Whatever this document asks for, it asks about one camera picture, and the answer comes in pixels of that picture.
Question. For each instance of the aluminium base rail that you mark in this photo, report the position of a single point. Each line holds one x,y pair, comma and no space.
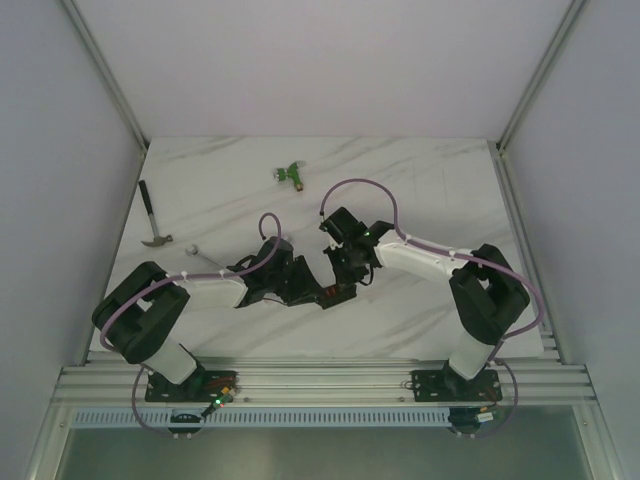
106,380

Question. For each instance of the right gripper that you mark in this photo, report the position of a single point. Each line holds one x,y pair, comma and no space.
342,277

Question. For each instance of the aluminium frame post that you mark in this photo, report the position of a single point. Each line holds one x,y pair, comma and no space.
105,74
543,70

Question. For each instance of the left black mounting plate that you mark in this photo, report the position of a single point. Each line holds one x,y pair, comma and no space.
202,386

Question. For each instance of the claw hammer black handle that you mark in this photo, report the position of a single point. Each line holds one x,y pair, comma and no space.
158,239

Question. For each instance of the black mounting plate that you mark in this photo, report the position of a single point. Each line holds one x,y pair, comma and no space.
202,386
430,387

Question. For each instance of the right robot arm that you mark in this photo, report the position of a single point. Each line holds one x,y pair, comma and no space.
488,299

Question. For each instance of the white slotted cable duct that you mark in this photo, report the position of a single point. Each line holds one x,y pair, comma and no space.
165,418

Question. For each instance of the left aluminium frame post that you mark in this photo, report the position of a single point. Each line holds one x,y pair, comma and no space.
105,74

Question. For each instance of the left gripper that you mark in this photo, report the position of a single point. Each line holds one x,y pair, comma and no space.
293,279

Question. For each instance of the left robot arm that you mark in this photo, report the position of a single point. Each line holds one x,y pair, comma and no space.
137,318

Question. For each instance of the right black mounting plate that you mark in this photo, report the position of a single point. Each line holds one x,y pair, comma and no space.
430,387

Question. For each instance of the right aluminium frame post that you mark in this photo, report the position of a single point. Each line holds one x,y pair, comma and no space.
543,70

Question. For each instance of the silver open-end wrench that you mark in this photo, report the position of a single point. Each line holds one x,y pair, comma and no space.
195,251

